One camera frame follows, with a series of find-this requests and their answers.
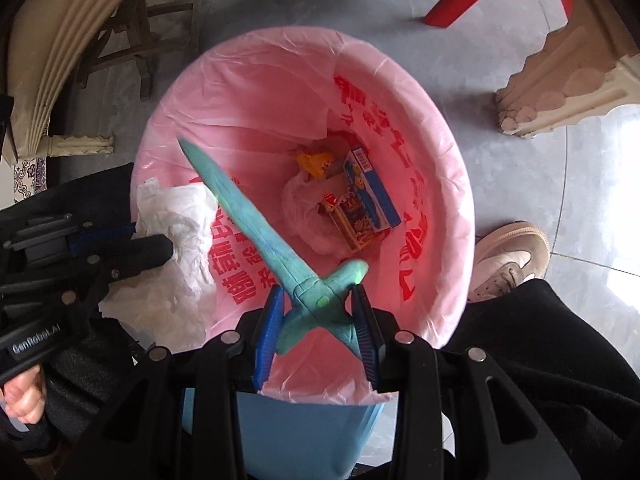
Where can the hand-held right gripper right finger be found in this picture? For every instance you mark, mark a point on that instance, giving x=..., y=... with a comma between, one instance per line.
x=362, y=330

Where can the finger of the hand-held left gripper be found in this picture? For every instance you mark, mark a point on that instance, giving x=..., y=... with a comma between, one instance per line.
x=100, y=240
x=145, y=252

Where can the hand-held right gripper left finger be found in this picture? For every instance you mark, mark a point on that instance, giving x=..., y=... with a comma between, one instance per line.
x=270, y=325

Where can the white plastic bag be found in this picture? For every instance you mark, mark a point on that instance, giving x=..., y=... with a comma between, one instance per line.
x=165, y=310

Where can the teal toy sword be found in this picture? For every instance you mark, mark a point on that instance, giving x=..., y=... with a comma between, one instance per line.
x=250, y=225

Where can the red purple yellow carton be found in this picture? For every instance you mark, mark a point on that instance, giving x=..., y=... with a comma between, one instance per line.
x=355, y=225

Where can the blue plastic bin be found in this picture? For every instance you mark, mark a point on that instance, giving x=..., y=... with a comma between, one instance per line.
x=310, y=435

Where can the clear plastic bag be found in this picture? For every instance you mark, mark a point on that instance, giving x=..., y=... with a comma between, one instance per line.
x=300, y=200

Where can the person's left hand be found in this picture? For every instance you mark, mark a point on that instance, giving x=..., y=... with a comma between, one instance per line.
x=25, y=397

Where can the person's left leg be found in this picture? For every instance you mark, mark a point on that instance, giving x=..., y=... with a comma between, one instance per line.
x=100, y=195

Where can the person's leg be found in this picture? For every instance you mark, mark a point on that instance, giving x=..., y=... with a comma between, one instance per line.
x=550, y=360
x=100, y=195

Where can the blue printed box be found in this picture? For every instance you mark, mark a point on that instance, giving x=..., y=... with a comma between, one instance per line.
x=372, y=195

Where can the person's right shoe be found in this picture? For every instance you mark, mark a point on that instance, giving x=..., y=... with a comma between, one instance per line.
x=505, y=260

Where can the yellow wrapper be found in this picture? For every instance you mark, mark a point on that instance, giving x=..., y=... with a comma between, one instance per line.
x=312, y=162

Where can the cream carved table leg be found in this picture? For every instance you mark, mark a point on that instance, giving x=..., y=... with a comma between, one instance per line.
x=65, y=60
x=575, y=75

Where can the person's right leg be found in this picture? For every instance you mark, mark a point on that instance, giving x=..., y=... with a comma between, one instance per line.
x=550, y=360

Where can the dark wooden stool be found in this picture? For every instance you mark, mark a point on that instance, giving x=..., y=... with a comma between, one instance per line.
x=135, y=25

